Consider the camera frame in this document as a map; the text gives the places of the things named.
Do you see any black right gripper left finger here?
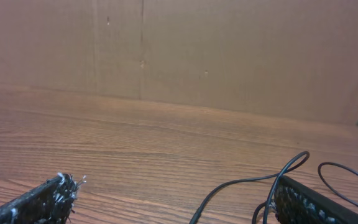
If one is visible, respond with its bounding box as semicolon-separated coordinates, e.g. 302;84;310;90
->
0;172;86;224

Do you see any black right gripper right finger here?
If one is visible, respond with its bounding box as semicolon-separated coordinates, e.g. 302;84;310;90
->
273;175;358;224

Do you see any black USB cable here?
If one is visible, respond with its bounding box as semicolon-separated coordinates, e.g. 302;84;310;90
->
318;162;358;219
188;151;310;224

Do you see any cardboard back panel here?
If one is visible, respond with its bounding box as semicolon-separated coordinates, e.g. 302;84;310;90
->
0;0;358;124

